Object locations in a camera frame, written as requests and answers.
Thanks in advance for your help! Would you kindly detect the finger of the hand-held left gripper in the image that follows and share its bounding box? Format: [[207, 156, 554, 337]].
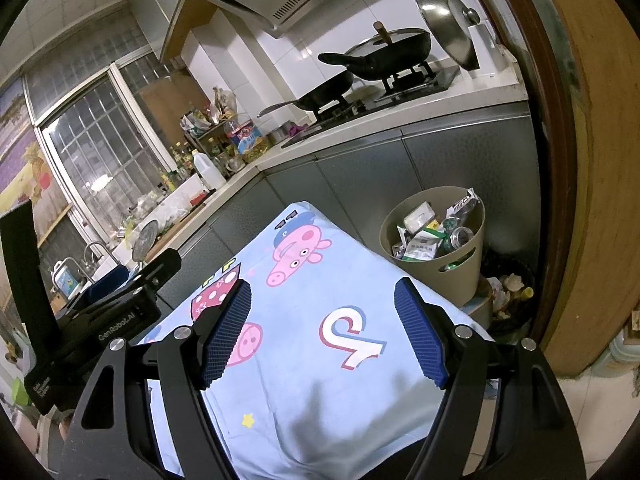
[[132, 249, 182, 288]]

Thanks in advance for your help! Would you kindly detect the black white wrapper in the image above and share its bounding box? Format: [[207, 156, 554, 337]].
[[447, 187, 481, 217]]

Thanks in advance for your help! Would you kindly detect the round metal strainer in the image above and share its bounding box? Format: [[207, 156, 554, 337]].
[[131, 220, 160, 261]]

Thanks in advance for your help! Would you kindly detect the brown cardboard sheet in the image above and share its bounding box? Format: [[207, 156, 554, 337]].
[[137, 71, 211, 126]]

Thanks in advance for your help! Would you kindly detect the white blue container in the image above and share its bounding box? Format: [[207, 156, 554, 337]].
[[52, 259, 81, 301]]

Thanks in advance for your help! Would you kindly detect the barred kitchen window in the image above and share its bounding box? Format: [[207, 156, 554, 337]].
[[25, 47, 201, 241]]

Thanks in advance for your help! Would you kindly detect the beige plastic waste bin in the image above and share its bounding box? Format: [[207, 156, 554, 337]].
[[379, 186, 487, 308]]

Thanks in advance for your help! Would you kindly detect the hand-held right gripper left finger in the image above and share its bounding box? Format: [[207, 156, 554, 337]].
[[60, 278, 252, 480]]

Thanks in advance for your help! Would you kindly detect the blue cartoon printed tablecloth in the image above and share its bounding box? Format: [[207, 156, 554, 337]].
[[135, 202, 496, 480]]

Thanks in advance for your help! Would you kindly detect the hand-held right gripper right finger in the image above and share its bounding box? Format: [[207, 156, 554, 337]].
[[394, 276, 587, 480]]

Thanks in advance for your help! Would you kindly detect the white green packet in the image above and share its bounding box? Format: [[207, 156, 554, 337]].
[[400, 239, 442, 264]]

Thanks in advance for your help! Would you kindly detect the small metal pot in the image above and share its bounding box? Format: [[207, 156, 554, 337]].
[[267, 120, 296, 144]]

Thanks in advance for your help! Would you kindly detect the group of condiment bottles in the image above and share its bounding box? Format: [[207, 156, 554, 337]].
[[160, 85, 273, 196]]

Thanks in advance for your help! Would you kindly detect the black garbage bag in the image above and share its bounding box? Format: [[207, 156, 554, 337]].
[[480, 247, 538, 333]]

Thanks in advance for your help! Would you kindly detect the metal wok lid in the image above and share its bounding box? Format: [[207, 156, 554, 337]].
[[413, 0, 482, 72]]

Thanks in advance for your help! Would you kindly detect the black gas stove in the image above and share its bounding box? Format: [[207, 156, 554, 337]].
[[280, 65, 461, 148]]

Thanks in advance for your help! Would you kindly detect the black wok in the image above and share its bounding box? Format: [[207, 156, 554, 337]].
[[317, 22, 433, 81]]

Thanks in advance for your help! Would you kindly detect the metal sink faucet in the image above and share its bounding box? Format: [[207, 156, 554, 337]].
[[82, 241, 121, 273]]

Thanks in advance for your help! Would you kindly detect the white plastic jug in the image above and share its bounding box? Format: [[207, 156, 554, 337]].
[[192, 152, 227, 191]]

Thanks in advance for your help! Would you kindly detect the black frying pan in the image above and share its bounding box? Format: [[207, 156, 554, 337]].
[[256, 70, 355, 120]]

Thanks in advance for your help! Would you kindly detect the grey kitchen cabinet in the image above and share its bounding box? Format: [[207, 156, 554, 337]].
[[30, 100, 543, 311]]

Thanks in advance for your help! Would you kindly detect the wooden door frame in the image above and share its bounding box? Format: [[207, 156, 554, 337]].
[[480, 0, 640, 376]]

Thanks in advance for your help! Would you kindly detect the fruit wall poster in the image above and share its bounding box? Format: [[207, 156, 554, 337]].
[[0, 80, 71, 246]]

